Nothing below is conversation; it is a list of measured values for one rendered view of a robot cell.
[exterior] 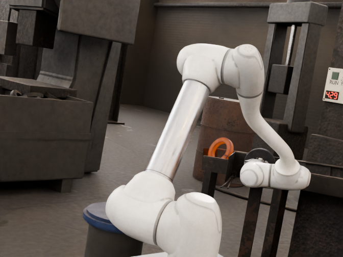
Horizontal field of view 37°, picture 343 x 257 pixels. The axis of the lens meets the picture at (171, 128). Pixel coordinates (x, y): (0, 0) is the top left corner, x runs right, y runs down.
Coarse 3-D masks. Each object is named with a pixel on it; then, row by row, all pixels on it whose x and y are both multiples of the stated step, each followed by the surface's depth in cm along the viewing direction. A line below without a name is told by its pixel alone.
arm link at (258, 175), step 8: (248, 168) 212; (256, 168) 213; (264, 168) 214; (240, 176) 215; (248, 176) 211; (256, 176) 211; (264, 176) 214; (248, 184) 212; (256, 184) 212; (264, 184) 215
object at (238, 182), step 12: (240, 156) 269; (228, 168) 255; (240, 168) 270; (228, 180) 259; (240, 180) 261; (252, 192) 256; (252, 204) 256; (252, 216) 257; (252, 228) 257; (240, 240) 259; (252, 240) 258; (240, 252) 260
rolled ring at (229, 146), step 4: (216, 140) 326; (220, 140) 324; (224, 140) 322; (228, 140) 319; (212, 144) 327; (216, 144) 326; (220, 144) 326; (228, 144) 318; (232, 144) 318; (212, 148) 326; (216, 148) 328; (228, 148) 316; (232, 148) 316; (208, 152) 327; (212, 152) 325; (228, 152) 314; (232, 152) 316; (212, 156) 323; (224, 156) 316; (228, 156) 314
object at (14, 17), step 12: (0, 0) 602; (0, 12) 600; (12, 12) 572; (24, 48) 570; (36, 48) 582; (0, 60) 594; (12, 60) 567; (24, 60) 576; (36, 60) 584; (0, 72) 577; (12, 72) 570; (24, 72) 579; (36, 72) 584
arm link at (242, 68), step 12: (240, 48) 176; (252, 48) 177; (228, 60) 179; (240, 60) 176; (252, 60) 175; (228, 72) 180; (240, 72) 178; (252, 72) 177; (228, 84) 184; (240, 84) 182; (252, 84) 180; (252, 96) 184
